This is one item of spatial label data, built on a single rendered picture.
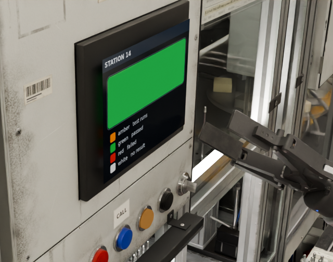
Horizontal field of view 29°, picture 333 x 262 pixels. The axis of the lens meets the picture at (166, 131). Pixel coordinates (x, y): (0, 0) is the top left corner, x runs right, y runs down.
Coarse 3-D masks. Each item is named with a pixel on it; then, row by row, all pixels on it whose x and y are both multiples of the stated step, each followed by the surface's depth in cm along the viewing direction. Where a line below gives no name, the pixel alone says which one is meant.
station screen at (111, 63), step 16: (160, 32) 83; (176, 32) 87; (128, 48) 77; (144, 48) 80; (160, 48) 84; (112, 64) 75; (128, 64) 78; (160, 96) 87; (176, 96) 92; (144, 112) 84; (160, 112) 88; (176, 112) 93; (112, 128) 78; (128, 128) 82; (144, 128) 86; (160, 128) 90; (176, 128) 94; (112, 144) 79; (128, 144) 83; (144, 144) 87; (112, 160) 80; (128, 160) 84; (112, 176) 81
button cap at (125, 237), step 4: (124, 232) 91; (128, 232) 91; (132, 232) 93; (120, 236) 91; (124, 236) 91; (128, 236) 92; (132, 236) 93; (120, 240) 90; (124, 240) 91; (128, 240) 92; (120, 244) 91; (124, 244) 91; (128, 244) 92; (124, 248) 92
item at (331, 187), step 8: (288, 168) 98; (304, 168) 95; (288, 176) 97; (304, 176) 95; (312, 176) 94; (312, 184) 96; (320, 184) 95; (328, 184) 95; (304, 192) 101; (312, 192) 99; (320, 192) 97; (328, 192) 96; (304, 200) 100; (312, 200) 98; (320, 200) 96; (328, 200) 96; (312, 208) 98; (320, 208) 97; (328, 208) 96; (328, 216) 98
